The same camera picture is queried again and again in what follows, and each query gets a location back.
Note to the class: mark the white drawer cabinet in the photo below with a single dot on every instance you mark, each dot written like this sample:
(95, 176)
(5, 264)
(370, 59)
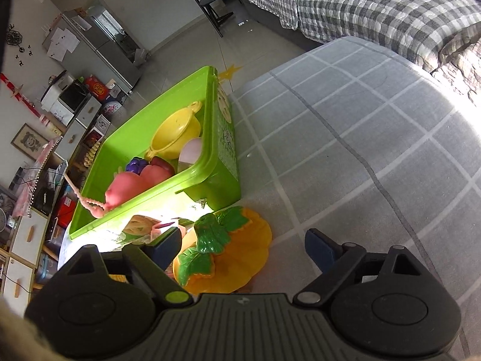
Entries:
(77, 131)

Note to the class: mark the orange toy pumpkin green leaves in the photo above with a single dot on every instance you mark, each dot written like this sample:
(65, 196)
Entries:
(244, 248)

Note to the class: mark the pink lace cloth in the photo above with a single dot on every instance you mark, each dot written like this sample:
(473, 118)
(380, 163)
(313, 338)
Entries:
(37, 173)

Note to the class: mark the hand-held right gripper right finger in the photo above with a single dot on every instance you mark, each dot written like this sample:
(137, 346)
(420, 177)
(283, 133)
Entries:
(319, 250)

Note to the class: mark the row of yellow bottles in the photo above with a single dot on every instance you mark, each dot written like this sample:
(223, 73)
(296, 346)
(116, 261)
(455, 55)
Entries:
(91, 156)

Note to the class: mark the pink toy egg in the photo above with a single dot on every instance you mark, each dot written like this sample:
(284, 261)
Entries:
(191, 150)

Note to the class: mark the white round printed bag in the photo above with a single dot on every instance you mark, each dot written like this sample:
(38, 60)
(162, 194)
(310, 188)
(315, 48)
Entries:
(112, 109)

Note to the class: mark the yellow toy corn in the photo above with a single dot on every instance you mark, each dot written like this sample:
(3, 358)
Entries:
(116, 279)

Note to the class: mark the small pink toy box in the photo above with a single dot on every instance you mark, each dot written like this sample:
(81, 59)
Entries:
(165, 226)

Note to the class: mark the framed picture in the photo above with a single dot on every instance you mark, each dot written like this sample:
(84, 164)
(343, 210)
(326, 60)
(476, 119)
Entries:
(29, 142)

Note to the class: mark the red wall ornament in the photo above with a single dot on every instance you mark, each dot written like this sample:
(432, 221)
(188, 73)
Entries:
(20, 96)

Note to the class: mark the black wall clock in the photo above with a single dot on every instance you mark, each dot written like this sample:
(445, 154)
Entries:
(15, 37)

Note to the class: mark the dark sofa with checkered blanket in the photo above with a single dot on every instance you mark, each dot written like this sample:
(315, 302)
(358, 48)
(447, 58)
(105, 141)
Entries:
(357, 3)

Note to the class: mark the white microwave oven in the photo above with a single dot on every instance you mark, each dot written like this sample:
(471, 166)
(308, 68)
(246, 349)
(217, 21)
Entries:
(67, 96)

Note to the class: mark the red gift box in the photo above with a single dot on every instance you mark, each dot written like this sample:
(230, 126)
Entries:
(97, 88)

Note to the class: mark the yellow toy pot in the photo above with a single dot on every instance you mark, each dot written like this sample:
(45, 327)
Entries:
(176, 131)

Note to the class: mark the grey checked tablecloth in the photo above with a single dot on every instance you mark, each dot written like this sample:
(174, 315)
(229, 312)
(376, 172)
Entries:
(357, 139)

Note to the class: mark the beige fuzzy sleeve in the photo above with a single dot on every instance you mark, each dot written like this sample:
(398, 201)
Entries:
(15, 327)

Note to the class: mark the yellow star floor sticker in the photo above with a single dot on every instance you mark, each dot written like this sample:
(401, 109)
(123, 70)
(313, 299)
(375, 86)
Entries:
(230, 72)

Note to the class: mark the green plastic storage box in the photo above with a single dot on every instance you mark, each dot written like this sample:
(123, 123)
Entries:
(225, 165)

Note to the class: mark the purple toy grapes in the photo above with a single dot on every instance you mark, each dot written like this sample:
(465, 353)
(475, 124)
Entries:
(136, 165)

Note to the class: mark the silver refrigerator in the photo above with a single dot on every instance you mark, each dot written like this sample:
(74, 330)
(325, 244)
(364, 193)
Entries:
(101, 52)

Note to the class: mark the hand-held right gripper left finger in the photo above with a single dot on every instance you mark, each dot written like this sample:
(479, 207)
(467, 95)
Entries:
(171, 246)

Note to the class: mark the red storage box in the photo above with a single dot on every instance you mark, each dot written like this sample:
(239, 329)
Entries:
(69, 205)

